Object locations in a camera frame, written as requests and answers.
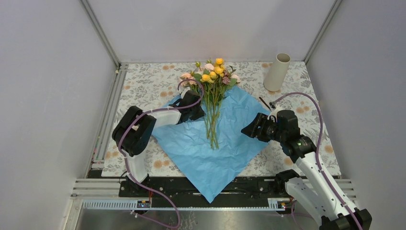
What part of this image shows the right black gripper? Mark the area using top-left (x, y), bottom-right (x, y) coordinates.
top-left (240, 113), bottom-right (286, 143)

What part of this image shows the blue wrapping paper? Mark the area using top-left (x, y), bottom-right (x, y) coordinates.
top-left (152, 86), bottom-right (268, 203)

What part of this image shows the artificial flower bunch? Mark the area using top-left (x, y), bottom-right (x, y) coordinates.
top-left (180, 58), bottom-right (241, 149)

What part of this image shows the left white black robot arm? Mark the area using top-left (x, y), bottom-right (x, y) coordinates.
top-left (112, 89), bottom-right (205, 197)

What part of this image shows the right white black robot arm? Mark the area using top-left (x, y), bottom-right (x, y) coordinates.
top-left (241, 110), bottom-right (372, 230)

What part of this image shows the beige cylindrical vase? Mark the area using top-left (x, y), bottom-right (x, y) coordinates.
top-left (263, 53), bottom-right (291, 92)

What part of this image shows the floral patterned table mat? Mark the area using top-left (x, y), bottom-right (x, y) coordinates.
top-left (101, 61), bottom-right (342, 177)

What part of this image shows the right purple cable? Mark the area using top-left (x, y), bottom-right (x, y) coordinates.
top-left (270, 92), bottom-right (364, 230)

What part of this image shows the purple cable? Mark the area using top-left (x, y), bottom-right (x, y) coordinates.
top-left (117, 79), bottom-right (205, 230)
top-left (270, 92), bottom-right (364, 230)

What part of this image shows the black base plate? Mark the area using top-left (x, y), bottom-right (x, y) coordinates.
top-left (119, 177), bottom-right (293, 210)

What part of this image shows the left aluminium frame post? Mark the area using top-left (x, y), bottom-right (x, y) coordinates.
top-left (79, 0), bottom-right (121, 69)

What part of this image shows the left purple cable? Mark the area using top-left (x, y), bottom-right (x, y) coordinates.
top-left (117, 79), bottom-right (205, 230)

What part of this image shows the white slotted cable duct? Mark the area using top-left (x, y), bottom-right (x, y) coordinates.
top-left (82, 199), bottom-right (286, 211)

